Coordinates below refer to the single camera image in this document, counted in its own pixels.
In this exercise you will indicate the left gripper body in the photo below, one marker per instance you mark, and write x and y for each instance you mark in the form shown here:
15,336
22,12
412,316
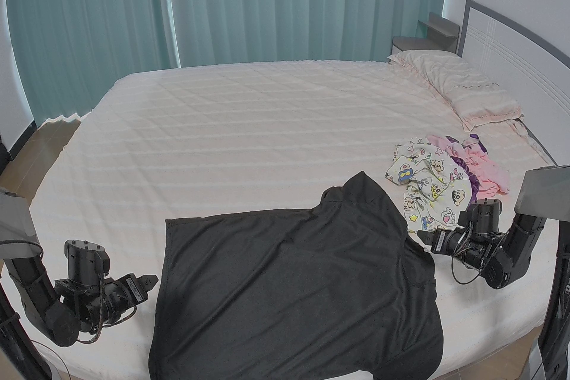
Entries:
133,291

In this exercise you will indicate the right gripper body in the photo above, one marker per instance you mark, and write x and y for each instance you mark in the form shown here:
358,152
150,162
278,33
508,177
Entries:
445,242

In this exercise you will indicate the black T-shirt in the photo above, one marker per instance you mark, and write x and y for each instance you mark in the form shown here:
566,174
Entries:
289,280

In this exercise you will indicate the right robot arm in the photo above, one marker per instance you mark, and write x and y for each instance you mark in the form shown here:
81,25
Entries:
516,235

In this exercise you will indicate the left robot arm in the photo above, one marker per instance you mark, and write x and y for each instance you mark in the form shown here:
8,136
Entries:
31,280

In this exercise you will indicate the bed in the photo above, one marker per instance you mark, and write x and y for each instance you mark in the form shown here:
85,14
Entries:
222,124

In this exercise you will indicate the white printed pyjama top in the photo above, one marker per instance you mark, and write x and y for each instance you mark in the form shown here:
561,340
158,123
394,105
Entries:
427,191

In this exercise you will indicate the pink garment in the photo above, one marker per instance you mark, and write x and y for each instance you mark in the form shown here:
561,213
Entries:
490,178

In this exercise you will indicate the purple garment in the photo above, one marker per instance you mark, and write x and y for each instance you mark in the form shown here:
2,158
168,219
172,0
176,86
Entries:
458,162

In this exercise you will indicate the cream pillow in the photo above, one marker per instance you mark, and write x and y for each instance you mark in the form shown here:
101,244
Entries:
467,88

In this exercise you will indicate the grey bedside table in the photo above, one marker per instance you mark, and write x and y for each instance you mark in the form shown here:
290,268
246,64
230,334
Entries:
414,44

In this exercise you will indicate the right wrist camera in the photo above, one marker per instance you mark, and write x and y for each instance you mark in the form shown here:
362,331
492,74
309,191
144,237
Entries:
465,221

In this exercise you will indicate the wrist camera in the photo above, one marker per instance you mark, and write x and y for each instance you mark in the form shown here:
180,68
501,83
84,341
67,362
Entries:
465,221
105,264

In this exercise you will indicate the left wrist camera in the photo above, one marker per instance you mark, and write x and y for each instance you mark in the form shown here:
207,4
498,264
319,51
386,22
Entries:
105,264

